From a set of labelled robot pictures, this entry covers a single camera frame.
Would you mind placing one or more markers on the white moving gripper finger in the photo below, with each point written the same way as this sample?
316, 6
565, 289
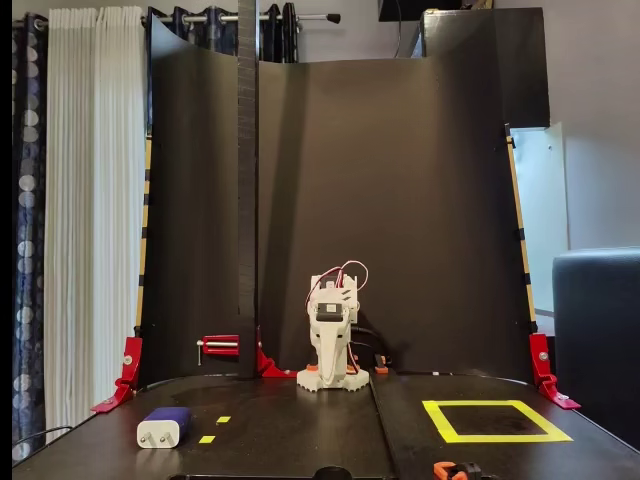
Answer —
327, 350

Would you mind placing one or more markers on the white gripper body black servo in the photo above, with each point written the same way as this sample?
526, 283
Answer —
327, 334

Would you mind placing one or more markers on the white fixed gripper finger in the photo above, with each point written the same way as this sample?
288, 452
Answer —
345, 357

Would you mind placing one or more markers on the blue white USB charger block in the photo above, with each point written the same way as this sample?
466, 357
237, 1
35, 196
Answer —
165, 435

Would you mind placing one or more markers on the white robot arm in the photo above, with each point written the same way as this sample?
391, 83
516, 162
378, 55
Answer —
307, 381

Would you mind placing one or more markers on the orange black spring clamp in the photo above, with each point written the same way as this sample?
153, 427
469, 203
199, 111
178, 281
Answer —
382, 369
311, 368
442, 470
351, 369

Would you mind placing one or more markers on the red screw clamp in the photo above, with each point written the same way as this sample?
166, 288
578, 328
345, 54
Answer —
222, 345

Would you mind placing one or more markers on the small yellow tape marker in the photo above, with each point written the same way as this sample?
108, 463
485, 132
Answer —
223, 420
206, 440

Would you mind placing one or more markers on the black curved backdrop sheet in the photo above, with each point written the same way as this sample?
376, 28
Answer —
400, 200

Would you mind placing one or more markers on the yellow tape square outline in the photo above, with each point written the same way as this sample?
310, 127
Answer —
500, 438

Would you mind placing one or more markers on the wooden stick with black tape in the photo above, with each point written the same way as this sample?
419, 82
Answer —
520, 225
145, 225

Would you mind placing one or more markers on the white cabinet door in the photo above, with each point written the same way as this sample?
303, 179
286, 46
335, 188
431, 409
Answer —
542, 200

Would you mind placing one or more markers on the dark blue sofa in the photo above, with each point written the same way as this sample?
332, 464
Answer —
600, 325

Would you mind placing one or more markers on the white pleated curtain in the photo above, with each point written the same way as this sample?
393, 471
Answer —
95, 200

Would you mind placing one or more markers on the metal curtain rod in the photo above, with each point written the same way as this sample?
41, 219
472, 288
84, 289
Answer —
310, 19

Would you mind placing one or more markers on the dark blue dotted curtain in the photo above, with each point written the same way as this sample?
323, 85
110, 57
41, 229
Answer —
200, 35
27, 200

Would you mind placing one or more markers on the tall black panel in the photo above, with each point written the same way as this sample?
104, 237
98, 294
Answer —
520, 60

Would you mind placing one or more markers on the red post base bracket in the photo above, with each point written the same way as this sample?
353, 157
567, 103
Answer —
270, 370

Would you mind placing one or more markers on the black upright camera post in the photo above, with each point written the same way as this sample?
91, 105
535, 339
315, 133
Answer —
247, 200

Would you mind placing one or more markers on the red corner bracket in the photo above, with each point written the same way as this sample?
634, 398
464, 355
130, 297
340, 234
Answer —
540, 355
131, 360

